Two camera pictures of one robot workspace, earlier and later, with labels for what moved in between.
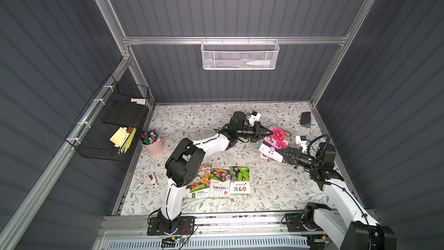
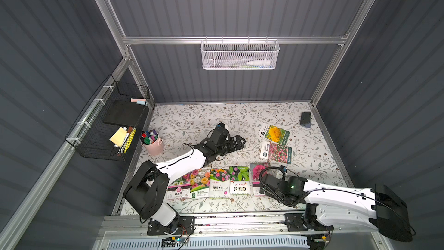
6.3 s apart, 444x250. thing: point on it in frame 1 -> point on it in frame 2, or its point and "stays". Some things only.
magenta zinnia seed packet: (278, 140) -> (255, 169)
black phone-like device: (306, 119) stays
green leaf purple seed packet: (239, 180) stays
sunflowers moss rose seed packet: (219, 183) stays
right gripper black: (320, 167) -> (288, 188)
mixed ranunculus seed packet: (199, 187) stays
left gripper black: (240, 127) -> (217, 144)
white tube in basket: (259, 62) stays
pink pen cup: (150, 139) stays
